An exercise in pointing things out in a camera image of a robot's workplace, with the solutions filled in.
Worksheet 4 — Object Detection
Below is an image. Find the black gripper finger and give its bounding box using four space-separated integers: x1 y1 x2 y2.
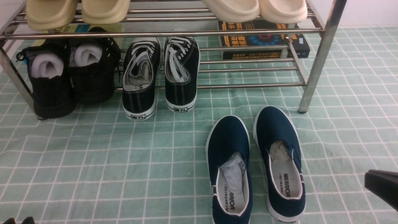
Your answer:
364 169 398 211

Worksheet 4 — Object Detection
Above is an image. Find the navy slip-on shoe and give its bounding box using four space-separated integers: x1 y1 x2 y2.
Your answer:
205 116 253 224
253 106 306 223

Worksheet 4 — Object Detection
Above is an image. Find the silver metal shoe rack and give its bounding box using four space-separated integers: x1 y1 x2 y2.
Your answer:
1 0 346 120

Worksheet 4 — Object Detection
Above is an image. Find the black book orange text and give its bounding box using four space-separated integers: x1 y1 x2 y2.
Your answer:
218 20 310 60

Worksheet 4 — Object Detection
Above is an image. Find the cream slipper far right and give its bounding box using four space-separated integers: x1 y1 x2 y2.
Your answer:
258 0 308 24

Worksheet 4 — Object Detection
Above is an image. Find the cream slipper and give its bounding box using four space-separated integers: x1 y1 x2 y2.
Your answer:
202 0 260 23
258 0 308 24

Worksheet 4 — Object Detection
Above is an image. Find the black canvas sneaker right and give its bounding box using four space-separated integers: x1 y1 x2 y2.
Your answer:
164 37 201 113

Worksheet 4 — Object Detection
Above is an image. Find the black canvas sneaker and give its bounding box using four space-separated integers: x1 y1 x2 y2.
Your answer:
122 37 163 121
164 37 201 113

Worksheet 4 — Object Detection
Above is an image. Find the black canvas sneaker left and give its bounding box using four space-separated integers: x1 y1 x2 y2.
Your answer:
122 37 163 121

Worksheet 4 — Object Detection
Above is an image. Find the green checkered floor cloth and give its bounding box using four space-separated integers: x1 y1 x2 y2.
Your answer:
0 27 398 224

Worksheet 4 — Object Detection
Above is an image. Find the green yellow book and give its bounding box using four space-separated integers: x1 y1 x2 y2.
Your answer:
31 24 124 46

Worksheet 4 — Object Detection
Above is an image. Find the black mesh sneaker right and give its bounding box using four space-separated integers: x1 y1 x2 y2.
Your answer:
68 37 121 105

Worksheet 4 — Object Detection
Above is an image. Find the black mesh sneaker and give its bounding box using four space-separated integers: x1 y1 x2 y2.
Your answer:
16 38 76 119
68 37 121 105

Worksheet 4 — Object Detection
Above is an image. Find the tan slipper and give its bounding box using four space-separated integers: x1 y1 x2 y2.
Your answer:
25 0 79 31
81 0 130 25

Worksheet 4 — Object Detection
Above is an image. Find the black mesh sneaker left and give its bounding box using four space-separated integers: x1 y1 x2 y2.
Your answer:
16 38 76 119

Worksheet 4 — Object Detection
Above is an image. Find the black object bottom left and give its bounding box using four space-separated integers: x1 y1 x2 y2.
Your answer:
2 217 35 224

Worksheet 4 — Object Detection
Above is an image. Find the tan slipper far left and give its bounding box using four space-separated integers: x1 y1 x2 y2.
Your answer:
25 0 79 31

